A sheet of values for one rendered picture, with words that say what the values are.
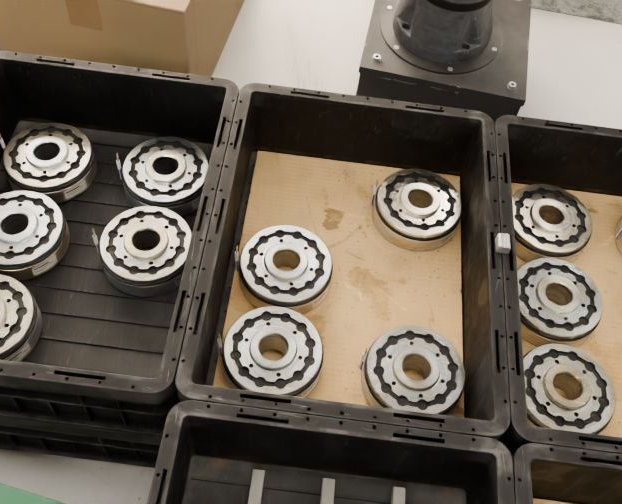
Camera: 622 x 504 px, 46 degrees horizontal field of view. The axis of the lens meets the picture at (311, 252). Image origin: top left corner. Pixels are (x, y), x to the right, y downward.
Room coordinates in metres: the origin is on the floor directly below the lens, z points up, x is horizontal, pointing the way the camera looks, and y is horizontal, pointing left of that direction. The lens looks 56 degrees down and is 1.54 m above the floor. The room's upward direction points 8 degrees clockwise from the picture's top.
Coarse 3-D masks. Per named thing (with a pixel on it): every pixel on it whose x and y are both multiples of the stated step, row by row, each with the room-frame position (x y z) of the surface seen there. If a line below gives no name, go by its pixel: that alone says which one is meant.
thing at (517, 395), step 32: (544, 128) 0.63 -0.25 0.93; (576, 128) 0.64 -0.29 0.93; (608, 128) 0.64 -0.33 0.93; (512, 224) 0.48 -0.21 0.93; (512, 256) 0.44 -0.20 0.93; (512, 288) 0.40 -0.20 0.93; (512, 320) 0.36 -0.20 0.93; (512, 352) 0.33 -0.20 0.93; (512, 384) 0.30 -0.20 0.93; (512, 416) 0.27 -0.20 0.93; (608, 448) 0.25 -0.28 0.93
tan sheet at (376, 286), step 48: (288, 192) 0.56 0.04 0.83; (336, 192) 0.57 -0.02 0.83; (336, 240) 0.50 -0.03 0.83; (384, 240) 0.51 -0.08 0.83; (240, 288) 0.42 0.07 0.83; (336, 288) 0.44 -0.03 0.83; (384, 288) 0.44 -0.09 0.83; (432, 288) 0.45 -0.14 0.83; (336, 336) 0.38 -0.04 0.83; (336, 384) 0.32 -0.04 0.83
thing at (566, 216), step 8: (544, 200) 0.57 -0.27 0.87; (552, 200) 0.58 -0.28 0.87; (536, 208) 0.56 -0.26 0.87; (560, 208) 0.57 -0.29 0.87; (536, 216) 0.55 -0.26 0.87; (568, 216) 0.55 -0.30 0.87; (536, 224) 0.54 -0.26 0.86; (544, 224) 0.54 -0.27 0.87; (552, 224) 0.54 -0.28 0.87; (560, 224) 0.54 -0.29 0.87; (568, 224) 0.54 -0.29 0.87; (552, 232) 0.53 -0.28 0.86; (560, 232) 0.53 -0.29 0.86
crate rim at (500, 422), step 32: (288, 96) 0.63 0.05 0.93; (320, 96) 0.64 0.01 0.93; (352, 96) 0.64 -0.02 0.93; (224, 160) 0.52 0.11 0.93; (224, 192) 0.47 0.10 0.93; (224, 224) 0.43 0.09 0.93; (192, 320) 0.32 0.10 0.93; (192, 352) 0.29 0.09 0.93; (192, 384) 0.26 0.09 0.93; (352, 416) 0.25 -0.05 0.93; (384, 416) 0.25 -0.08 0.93; (416, 416) 0.26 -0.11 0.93; (448, 416) 0.26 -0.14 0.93
